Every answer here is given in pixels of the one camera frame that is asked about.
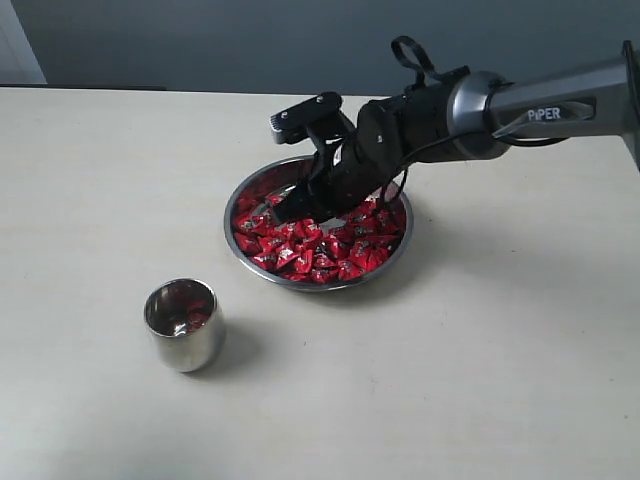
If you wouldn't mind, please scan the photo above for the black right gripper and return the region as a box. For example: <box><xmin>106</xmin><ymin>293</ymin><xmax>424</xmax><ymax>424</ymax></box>
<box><xmin>270</xmin><ymin>137</ymin><xmax>400</xmax><ymax>224</ymax></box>

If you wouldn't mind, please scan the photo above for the red candy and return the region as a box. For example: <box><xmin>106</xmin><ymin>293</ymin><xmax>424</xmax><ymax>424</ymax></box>
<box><xmin>167</xmin><ymin>300</ymin><xmax>210</xmax><ymax>337</ymax></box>
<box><xmin>313</xmin><ymin>253</ymin><xmax>339</xmax><ymax>269</ymax></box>
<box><xmin>274</xmin><ymin>242</ymin><xmax>299</xmax><ymax>269</ymax></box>
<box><xmin>348</xmin><ymin>239</ymin><xmax>375</xmax><ymax>269</ymax></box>
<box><xmin>234</xmin><ymin>232</ymin><xmax>261</xmax><ymax>255</ymax></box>
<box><xmin>375</xmin><ymin>210</ymin><xmax>402</xmax><ymax>236</ymax></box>

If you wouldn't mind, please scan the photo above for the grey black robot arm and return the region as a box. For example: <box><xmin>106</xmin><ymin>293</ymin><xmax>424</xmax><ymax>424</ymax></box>
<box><xmin>270</xmin><ymin>36</ymin><xmax>639</xmax><ymax>223</ymax></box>

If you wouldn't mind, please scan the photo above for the round stainless steel plate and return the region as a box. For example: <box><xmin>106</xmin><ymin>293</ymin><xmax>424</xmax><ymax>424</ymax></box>
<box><xmin>224</xmin><ymin>155</ymin><xmax>414</xmax><ymax>292</ymax></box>

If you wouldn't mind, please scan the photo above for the stainless steel cup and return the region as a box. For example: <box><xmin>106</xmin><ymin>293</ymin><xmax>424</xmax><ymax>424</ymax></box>
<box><xmin>143</xmin><ymin>278</ymin><xmax>227</xmax><ymax>373</ymax></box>

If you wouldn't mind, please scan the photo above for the red wrapped candy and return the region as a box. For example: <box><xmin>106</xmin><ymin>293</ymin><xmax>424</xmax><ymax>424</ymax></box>
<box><xmin>348</xmin><ymin>239</ymin><xmax>375</xmax><ymax>269</ymax></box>
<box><xmin>313</xmin><ymin>253</ymin><xmax>339</xmax><ymax>269</ymax></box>
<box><xmin>274</xmin><ymin>242</ymin><xmax>299</xmax><ymax>269</ymax></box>
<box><xmin>375</xmin><ymin>210</ymin><xmax>402</xmax><ymax>236</ymax></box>
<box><xmin>234</xmin><ymin>232</ymin><xmax>261</xmax><ymax>255</ymax></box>

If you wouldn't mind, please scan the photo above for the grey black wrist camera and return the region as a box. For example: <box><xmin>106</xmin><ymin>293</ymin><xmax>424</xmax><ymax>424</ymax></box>
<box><xmin>269</xmin><ymin>91</ymin><xmax>355</xmax><ymax>152</ymax></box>

